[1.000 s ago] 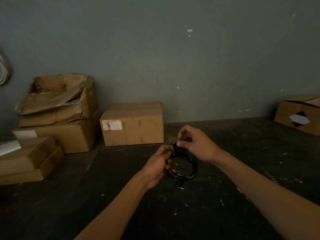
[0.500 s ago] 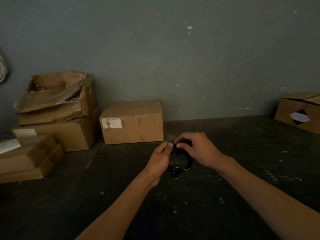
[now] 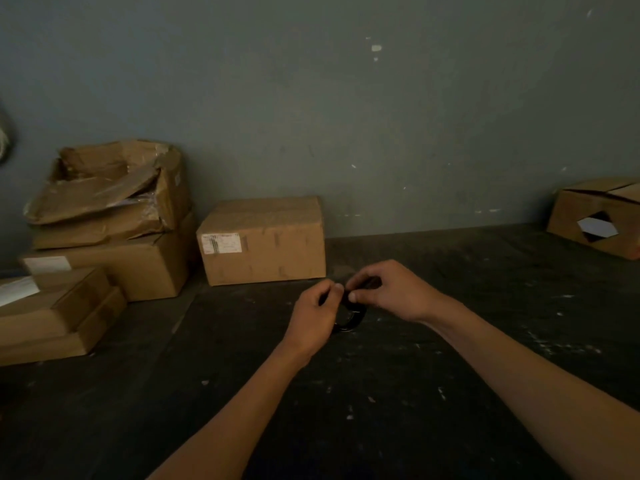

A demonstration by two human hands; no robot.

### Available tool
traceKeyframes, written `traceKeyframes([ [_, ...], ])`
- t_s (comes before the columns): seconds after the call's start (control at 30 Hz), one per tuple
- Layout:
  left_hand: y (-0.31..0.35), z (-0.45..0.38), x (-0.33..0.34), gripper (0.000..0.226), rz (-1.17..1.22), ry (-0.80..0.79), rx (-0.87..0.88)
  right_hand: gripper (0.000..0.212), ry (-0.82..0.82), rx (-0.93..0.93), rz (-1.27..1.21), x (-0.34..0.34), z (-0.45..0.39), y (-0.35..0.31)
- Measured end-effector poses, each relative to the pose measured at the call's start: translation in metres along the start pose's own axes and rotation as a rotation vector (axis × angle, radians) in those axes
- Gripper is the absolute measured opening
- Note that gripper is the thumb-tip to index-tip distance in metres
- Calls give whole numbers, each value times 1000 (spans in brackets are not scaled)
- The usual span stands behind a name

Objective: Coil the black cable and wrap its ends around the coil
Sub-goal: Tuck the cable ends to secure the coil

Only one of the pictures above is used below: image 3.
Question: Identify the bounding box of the person's left hand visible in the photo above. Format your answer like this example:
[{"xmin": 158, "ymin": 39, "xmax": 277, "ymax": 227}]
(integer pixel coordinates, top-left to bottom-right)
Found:
[{"xmin": 282, "ymin": 278, "xmax": 346, "ymax": 363}]

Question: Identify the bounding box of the person's right hand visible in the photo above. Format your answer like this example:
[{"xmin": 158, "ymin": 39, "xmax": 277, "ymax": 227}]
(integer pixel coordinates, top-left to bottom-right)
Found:
[{"xmin": 345, "ymin": 259, "xmax": 449, "ymax": 325}]

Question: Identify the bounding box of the black cable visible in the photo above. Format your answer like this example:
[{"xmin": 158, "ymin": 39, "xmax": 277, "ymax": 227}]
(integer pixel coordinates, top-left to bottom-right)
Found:
[{"xmin": 319, "ymin": 277, "xmax": 383, "ymax": 335}]

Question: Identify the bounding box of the person's right forearm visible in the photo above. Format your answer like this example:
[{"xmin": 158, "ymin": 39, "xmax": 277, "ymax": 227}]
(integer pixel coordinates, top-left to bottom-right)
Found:
[{"xmin": 425, "ymin": 294, "xmax": 640, "ymax": 480}]

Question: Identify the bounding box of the person's left forearm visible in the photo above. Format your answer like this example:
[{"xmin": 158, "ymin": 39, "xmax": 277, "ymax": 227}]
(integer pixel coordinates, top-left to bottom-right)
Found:
[{"xmin": 145, "ymin": 339, "xmax": 311, "ymax": 480}]

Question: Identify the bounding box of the sealed cardboard box white label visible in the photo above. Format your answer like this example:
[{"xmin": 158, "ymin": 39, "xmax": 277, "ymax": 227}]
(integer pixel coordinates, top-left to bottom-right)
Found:
[{"xmin": 196, "ymin": 196, "xmax": 327, "ymax": 287}]

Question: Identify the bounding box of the cardboard box diamond cutout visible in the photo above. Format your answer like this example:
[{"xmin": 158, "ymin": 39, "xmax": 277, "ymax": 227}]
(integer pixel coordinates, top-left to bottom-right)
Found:
[{"xmin": 545, "ymin": 177, "xmax": 640, "ymax": 261}]

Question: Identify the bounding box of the large cardboard box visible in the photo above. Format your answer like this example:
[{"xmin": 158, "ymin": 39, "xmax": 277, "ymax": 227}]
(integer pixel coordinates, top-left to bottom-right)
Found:
[{"xmin": 19, "ymin": 212, "xmax": 199, "ymax": 302}]

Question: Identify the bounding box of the torn open cardboard box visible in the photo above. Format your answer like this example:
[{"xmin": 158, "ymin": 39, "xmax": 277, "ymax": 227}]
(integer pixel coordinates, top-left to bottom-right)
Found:
[{"xmin": 23, "ymin": 140, "xmax": 191, "ymax": 251}]

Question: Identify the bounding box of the flat cardboard box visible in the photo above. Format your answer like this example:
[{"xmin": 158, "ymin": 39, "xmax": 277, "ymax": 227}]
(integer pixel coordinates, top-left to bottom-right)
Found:
[
  {"xmin": 0, "ymin": 287, "xmax": 127, "ymax": 368},
  {"xmin": 0, "ymin": 267, "xmax": 113, "ymax": 345}
]

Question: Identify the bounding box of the white paper slip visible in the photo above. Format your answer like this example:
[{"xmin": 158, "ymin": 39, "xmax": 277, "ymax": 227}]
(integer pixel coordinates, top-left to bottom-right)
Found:
[{"xmin": 0, "ymin": 276, "xmax": 41, "ymax": 308}]

